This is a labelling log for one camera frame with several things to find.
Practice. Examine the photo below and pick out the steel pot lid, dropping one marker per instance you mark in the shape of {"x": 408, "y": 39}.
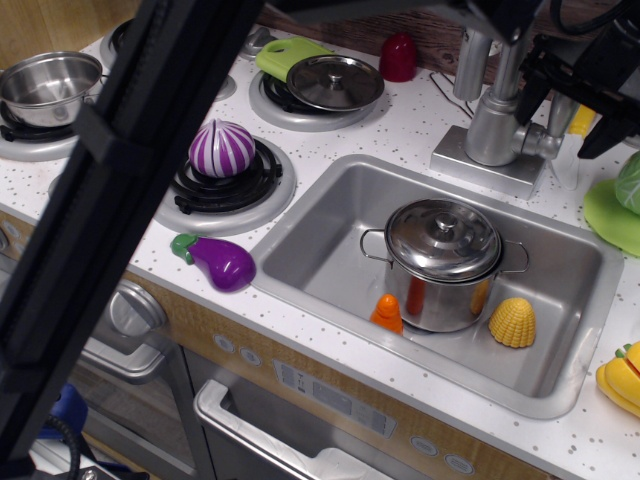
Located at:
{"x": 443, "y": 240}

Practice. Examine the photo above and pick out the yellow toy banana slices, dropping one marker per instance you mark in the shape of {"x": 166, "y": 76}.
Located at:
{"x": 618, "y": 379}

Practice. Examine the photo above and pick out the silver dishwasher handle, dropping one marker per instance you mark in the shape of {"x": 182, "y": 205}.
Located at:
{"x": 330, "y": 463}

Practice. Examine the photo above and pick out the purple toy eggplant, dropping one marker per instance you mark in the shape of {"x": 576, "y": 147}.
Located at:
{"x": 228, "y": 267}

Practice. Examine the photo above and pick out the yellow toy piece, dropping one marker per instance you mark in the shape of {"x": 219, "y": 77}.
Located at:
{"x": 582, "y": 121}

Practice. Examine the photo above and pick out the grey stove knob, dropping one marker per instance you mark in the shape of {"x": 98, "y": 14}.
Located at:
{"x": 227, "y": 89}
{"x": 255, "y": 42}

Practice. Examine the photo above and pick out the red toy cup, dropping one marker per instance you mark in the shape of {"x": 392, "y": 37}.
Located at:
{"x": 398, "y": 58}

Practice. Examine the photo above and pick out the front stove burner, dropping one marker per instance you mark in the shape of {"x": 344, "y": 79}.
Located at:
{"x": 218, "y": 207}

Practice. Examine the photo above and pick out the green toy plate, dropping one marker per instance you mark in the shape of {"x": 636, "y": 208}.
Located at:
{"x": 610, "y": 219}

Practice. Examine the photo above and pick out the silver oven handle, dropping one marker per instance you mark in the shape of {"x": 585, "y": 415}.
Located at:
{"x": 136, "y": 361}

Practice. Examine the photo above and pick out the silver toy faucet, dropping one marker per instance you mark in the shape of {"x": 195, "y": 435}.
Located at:
{"x": 495, "y": 151}

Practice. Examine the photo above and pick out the green toy cabbage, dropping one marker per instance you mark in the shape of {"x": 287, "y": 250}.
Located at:
{"x": 626, "y": 185}

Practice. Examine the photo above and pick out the purple striped toy onion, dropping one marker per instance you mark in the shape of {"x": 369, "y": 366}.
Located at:
{"x": 221, "y": 149}

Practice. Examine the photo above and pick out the silver faucet lever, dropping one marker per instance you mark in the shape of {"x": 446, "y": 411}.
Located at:
{"x": 561, "y": 113}

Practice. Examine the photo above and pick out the silver sink basin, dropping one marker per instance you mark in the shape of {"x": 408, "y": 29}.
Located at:
{"x": 501, "y": 301}

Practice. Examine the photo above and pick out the grey back stove knob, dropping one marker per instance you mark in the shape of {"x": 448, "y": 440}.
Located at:
{"x": 255, "y": 42}

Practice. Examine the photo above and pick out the orange toy carrot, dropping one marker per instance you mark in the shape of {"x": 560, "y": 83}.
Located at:
{"x": 387, "y": 315}

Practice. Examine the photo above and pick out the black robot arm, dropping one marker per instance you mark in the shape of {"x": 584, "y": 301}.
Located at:
{"x": 98, "y": 225}

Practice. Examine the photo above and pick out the blue object below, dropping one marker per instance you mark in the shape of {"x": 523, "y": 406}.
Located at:
{"x": 69, "y": 409}

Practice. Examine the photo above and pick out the green toy cutting board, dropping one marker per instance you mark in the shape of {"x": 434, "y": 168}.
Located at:
{"x": 278, "y": 56}

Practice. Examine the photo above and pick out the loose steel lid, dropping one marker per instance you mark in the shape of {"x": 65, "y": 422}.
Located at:
{"x": 335, "y": 83}

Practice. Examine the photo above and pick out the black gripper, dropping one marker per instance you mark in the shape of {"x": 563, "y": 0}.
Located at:
{"x": 600, "y": 74}

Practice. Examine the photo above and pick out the back right stove burner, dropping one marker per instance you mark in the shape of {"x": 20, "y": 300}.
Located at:
{"x": 272, "y": 108}

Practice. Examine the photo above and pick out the small steel pan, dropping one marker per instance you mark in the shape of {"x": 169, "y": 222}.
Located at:
{"x": 49, "y": 89}

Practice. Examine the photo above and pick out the steel pot with handles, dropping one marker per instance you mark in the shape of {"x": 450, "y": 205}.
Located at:
{"x": 440, "y": 307}

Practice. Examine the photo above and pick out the silver oven knob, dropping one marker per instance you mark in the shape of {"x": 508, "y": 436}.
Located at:
{"x": 134, "y": 312}

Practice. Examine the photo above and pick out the yellow toy corn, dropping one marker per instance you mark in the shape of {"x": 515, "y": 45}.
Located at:
{"x": 513, "y": 323}

